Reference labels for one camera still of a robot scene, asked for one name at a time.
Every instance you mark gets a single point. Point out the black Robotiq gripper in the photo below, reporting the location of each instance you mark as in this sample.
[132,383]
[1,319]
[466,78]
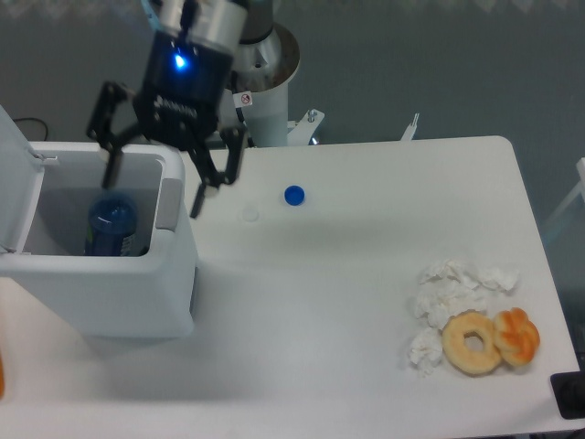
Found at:
[183,100]

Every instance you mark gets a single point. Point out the white trash can lid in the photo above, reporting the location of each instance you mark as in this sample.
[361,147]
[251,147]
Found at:
[22,174]

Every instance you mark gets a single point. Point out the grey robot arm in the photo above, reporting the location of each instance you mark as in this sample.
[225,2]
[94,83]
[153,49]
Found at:
[218,25]

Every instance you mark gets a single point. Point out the white bottle cap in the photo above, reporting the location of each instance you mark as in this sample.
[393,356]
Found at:
[250,214]

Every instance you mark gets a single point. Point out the blue bottle cap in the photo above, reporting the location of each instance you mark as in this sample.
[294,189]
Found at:
[294,195]

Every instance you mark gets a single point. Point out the white trash can body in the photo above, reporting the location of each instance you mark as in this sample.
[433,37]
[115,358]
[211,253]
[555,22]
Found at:
[146,294]

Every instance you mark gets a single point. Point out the blue plastic bottle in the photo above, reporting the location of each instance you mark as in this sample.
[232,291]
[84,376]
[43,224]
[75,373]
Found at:
[111,226]

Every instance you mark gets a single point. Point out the orange object at edge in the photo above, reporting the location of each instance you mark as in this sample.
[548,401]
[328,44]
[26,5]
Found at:
[2,377]

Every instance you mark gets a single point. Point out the large crumpled white tissue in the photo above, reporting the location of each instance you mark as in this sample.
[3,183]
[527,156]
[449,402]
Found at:
[450,287]

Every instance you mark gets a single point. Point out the small crumpled white tissue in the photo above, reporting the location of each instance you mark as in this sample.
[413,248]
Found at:
[425,352]

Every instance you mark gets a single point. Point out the orange twisted bread roll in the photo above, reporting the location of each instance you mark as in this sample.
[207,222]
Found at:
[516,337]

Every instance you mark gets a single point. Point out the black device at edge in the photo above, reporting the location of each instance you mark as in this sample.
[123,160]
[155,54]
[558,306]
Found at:
[568,388]

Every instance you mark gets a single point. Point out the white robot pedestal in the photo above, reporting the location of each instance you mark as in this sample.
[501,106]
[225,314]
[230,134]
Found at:
[258,92]

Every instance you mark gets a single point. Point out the plain ring donut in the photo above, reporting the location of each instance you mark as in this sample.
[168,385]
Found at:
[468,343]

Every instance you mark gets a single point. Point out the white frame at right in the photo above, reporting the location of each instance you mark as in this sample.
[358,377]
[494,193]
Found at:
[567,210]

